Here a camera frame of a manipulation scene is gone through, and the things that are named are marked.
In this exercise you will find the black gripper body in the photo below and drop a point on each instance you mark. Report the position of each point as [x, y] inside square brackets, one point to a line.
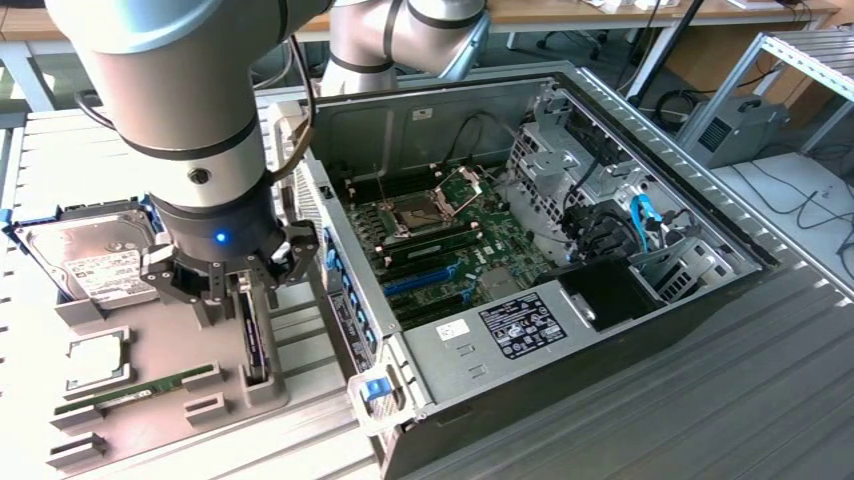
[214, 230]

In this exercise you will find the black graphics card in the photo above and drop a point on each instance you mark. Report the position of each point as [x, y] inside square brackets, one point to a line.
[255, 340]

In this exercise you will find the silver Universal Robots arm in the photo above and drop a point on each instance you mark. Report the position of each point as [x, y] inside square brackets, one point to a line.
[174, 100]

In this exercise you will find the silver hard disk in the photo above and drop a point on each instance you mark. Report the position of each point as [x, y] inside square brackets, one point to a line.
[87, 260]

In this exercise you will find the grey parts rack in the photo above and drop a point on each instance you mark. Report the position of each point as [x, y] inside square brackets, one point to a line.
[167, 350]

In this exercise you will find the CPU socket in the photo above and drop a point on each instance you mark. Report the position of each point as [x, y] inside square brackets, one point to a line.
[414, 217]

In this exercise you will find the blue expansion slot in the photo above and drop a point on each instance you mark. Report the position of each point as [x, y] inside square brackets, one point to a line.
[416, 282]

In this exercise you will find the black RAM stick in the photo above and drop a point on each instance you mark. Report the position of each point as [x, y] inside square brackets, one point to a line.
[427, 248]

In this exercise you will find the silver CPU chip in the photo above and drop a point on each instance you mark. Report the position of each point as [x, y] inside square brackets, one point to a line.
[96, 362]

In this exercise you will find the blue disk caddy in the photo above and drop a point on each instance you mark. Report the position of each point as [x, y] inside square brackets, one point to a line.
[36, 217]

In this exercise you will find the green RAM stick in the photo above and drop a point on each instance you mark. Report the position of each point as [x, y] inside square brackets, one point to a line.
[133, 392]

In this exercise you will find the metal socket cover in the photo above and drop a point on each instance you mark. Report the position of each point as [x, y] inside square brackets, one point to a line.
[463, 192]

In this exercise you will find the green motherboard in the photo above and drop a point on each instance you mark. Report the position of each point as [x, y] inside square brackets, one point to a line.
[494, 235]

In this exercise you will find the silver chipset heatsink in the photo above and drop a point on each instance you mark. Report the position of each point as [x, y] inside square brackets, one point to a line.
[500, 284]

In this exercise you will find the silver power supply unit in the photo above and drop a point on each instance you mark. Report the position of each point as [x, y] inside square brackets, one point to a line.
[454, 370]

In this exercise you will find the silver perforated drive cage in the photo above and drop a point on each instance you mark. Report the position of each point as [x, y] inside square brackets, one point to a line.
[534, 235]

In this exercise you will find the black plastic fan shroud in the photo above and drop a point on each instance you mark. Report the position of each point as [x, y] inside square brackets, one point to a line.
[601, 292]

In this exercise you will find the wooden desk with white legs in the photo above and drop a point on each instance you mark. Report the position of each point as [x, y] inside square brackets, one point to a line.
[27, 35]

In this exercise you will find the open PC case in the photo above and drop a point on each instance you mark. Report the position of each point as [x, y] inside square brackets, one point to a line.
[567, 390]

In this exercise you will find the dark office chair base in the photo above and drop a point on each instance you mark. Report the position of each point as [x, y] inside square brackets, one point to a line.
[574, 37]

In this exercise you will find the silver disk bay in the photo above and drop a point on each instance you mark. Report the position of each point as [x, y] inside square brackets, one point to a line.
[701, 260]

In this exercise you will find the black stand pole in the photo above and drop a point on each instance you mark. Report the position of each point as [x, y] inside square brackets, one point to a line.
[667, 47]

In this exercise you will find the grey box unit with vent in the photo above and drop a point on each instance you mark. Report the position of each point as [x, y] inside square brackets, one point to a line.
[741, 130]

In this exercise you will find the long wooden desk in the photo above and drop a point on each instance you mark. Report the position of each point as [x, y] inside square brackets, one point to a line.
[754, 17]

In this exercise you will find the aluminium profile frame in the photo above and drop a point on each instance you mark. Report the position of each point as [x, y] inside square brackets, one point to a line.
[814, 55]

